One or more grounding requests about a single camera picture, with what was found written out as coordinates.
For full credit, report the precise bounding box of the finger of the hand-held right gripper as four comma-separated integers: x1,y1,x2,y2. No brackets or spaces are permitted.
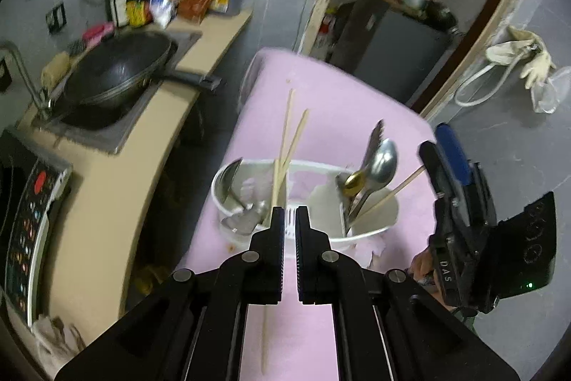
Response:
418,141,462,203
435,123,473,185

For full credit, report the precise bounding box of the white and blue bag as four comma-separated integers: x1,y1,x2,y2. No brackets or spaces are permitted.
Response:
149,0,176,29

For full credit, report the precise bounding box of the pink sponge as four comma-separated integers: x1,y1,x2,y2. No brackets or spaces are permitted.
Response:
82,22,116,42

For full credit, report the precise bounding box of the white plastic utensil basket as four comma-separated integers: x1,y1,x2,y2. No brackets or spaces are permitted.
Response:
212,158,400,261

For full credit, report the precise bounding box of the translucent plastic bag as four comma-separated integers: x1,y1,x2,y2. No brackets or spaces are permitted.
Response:
531,66,571,115

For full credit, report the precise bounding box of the person's right hand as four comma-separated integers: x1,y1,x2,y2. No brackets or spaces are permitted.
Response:
409,247,441,291

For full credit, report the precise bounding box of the shiny steel spoon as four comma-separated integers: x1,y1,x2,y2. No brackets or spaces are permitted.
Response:
348,139,399,225

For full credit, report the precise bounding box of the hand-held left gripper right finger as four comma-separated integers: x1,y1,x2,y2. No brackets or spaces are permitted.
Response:
295,207,520,381

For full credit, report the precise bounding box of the grey cabinet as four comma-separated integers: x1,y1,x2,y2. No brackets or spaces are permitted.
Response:
328,0,460,105

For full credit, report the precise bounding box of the white hose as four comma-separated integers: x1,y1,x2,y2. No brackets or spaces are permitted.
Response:
454,51,536,109

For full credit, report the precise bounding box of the red canister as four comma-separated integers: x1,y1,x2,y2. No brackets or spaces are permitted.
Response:
314,8,337,51

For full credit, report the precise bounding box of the black induction cooker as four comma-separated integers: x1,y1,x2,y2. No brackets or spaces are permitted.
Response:
0,129,74,328

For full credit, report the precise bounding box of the pink floral tablecloth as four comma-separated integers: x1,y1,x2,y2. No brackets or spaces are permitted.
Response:
176,47,440,381

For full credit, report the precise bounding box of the gold spoon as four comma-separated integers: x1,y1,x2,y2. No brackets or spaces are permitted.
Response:
343,171,369,207

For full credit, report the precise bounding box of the steel tool with wavy handle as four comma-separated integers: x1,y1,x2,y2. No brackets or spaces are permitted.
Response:
359,120,385,185

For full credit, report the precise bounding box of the cream rubber glove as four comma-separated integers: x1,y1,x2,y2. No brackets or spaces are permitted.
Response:
485,26,542,65
522,48,557,91

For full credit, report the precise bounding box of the yellow sponge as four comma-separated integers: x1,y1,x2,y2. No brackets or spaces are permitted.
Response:
41,52,72,89

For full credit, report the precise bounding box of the dark steel spoon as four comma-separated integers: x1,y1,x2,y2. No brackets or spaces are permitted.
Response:
218,159,255,214

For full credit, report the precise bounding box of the black wok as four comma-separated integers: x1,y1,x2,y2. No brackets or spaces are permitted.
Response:
47,30,222,114

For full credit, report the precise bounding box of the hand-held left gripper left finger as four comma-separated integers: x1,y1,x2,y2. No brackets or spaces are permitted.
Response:
54,207,285,381

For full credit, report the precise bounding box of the steel faucet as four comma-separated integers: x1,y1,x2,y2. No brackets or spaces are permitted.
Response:
0,42,52,120

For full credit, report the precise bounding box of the grey steel ladle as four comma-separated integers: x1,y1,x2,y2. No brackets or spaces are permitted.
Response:
221,200,271,235

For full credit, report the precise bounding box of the black pot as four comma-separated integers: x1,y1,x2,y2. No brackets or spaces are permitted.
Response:
424,0,460,31

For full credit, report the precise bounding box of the cream towel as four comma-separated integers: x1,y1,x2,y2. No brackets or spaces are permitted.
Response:
31,314,85,366

